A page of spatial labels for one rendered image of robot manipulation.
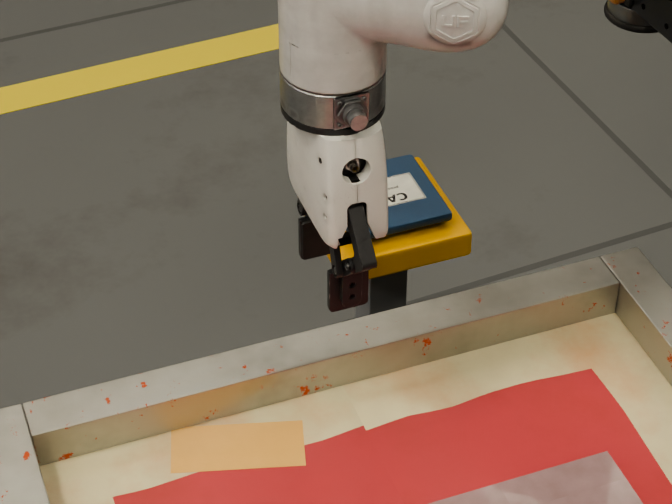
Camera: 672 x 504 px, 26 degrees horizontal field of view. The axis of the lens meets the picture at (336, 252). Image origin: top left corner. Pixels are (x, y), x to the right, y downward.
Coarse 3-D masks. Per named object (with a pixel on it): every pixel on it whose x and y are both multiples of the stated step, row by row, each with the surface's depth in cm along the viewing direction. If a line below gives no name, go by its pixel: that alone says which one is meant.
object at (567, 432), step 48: (528, 384) 120; (576, 384) 120; (384, 432) 116; (432, 432) 116; (480, 432) 116; (528, 432) 116; (576, 432) 116; (624, 432) 116; (432, 480) 112; (480, 480) 112; (528, 480) 112; (576, 480) 112; (624, 480) 112
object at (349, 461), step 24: (360, 432) 116; (312, 456) 114; (336, 456) 114; (360, 456) 114; (192, 480) 112; (216, 480) 112; (240, 480) 112; (264, 480) 112; (288, 480) 112; (312, 480) 112; (336, 480) 112; (360, 480) 112; (384, 480) 112
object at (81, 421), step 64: (640, 256) 127; (384, 320) 121; (448, 320) 121; (512, 320) 123; (576, 320) 126; (640, 320) 123; (128, 384) 115; (192, 384) 115; (256, 384) 116; (320, 384) 119; (0, 448) 110; (64, 448) 113
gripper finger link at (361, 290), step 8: (344, 264) 108; (352, 264) 106; (328, 272) 110; (344, 272) 108; (352, 272) 107; (360, 272) 109; (368, 272) 111; (328, 280) 110; (336, 280) 110; (344, 280) 109; (352, 280) 110; (360, 280) 110; (368, 280) 111; (328, 288) 111; (336, 288) 111; (344, 288) 110; (352, 288) 110; (360, 288) 110; (328, 296) 111; (336, 296) 111; (344, 296) 110; (352, 296) 111; (360, 296) 111; (328, 304) 112; (336, 304) 112; (344, 304) 111; (352, 304) 111; (360, 304) 113
